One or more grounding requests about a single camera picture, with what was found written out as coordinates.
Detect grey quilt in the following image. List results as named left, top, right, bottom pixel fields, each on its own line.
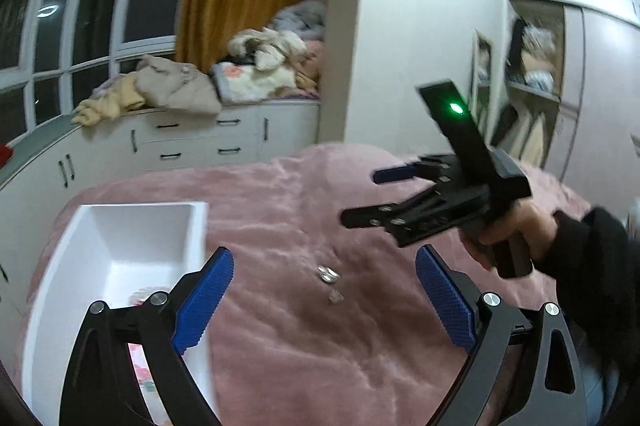
left=267, top=0, right=329, bottom=40

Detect person's right forearm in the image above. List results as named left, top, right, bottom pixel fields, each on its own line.
left=532, top=205, right=640, bottom=426

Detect beige jacket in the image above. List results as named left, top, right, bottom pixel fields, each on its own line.
left=135, top=54, right=223, bottom=116

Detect person's right hand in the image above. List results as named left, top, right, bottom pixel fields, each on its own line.
left=460, top=200, right=558, bottom=272

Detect cream puffy jacket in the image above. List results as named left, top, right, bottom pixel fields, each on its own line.
left=227, top=27, right=309, bottom=72

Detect person's blue jeans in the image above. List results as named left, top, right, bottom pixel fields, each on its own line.
left=582, top=346, right=624, bottom=426

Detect folded clothes pile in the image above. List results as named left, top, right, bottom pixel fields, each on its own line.
left=510, top=18, right=559, bottom=92

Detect white wardrobe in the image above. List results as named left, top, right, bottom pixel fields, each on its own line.
left=492, top=0, right=640, bottom=227

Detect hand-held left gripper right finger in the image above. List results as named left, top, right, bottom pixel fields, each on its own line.
left=415, top=244, right=588, bottom=426

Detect white framed wall niche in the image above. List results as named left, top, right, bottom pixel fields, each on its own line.
left=471, top=29, right=495, bottom=133

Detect pale yellow garment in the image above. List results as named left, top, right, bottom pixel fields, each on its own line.
left=71, top=73, right=147, bottom=127

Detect white rectangular storage box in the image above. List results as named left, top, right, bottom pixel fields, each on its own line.
left=21, top=201, right=217, bottom=426

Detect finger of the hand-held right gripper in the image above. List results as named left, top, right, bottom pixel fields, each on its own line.
left=341, top=186, right=451, bottom=232
left=372, top=154, right=459, bottom=185

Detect hanging beige garment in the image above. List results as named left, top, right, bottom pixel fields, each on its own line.
left=492, top=105, right=547, bottom=168

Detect pink plush blanket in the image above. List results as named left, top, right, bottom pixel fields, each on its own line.
left=25, top=143, right=596, bottom=426

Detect white window seat cabinets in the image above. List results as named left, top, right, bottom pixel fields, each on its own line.
left=0, top=98, right=321, bottom=307

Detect white floral blanket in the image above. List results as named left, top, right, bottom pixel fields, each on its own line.
left=210, top=61, right=297, bottom=103

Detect pink fleece cloth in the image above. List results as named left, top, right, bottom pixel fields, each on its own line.
left=292, top=38, right=326, bottom=97

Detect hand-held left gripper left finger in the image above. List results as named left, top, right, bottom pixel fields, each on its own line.
left=59, top=247, right=235, bottom=426

